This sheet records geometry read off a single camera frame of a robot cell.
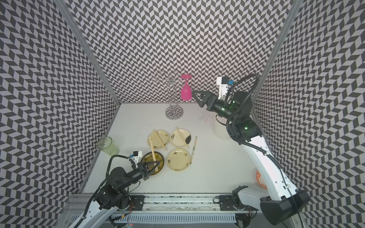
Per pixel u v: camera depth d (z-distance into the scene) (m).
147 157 0.88
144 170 0.64
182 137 0.96
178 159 0.87
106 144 0.98
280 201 0.37
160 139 0.96
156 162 0.71
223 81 0.52
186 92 0.99
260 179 0.80
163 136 0.99
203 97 0.50
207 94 0.50
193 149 0.93
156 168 0.69
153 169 0.67
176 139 0.97
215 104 0.52
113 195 0.58
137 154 0.71
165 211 0.71
